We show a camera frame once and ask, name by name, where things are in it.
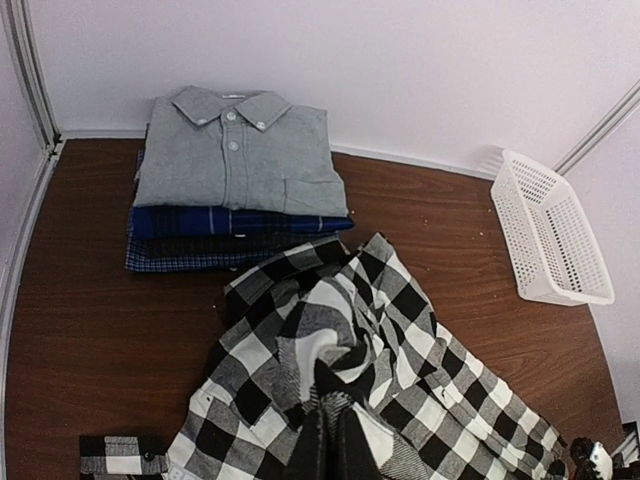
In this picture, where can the grey folded shirt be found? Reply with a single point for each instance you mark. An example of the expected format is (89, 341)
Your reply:
(243, 151)

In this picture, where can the blue white checked folded shirt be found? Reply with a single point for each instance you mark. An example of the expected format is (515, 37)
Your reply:
(137, 260)

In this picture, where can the blue plaid folded shirt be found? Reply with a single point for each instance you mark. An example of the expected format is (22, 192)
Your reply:
(156, 222)

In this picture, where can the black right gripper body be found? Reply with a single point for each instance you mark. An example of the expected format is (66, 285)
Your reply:
(593, 462)

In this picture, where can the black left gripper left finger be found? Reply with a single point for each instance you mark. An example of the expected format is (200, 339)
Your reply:
(309, 459)

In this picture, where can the left aluminium frame post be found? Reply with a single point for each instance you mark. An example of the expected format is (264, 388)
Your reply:
(20, 34)

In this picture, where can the aluminium frame post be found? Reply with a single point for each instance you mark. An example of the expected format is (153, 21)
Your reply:
(613, 119)
(20, 34)

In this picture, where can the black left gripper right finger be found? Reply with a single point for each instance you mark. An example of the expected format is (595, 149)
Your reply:
(352, 458)

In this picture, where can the white plastic laundry basket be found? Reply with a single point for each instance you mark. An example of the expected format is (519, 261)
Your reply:
(553, 251)

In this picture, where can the right aluminium frame post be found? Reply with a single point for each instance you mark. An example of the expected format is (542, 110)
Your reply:
(613, 119)

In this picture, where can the dark folded shirt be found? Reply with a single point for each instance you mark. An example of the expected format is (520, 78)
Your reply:
(168, 247)

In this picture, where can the black white plaid shirt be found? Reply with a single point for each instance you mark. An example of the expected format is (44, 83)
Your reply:
(322, 327)

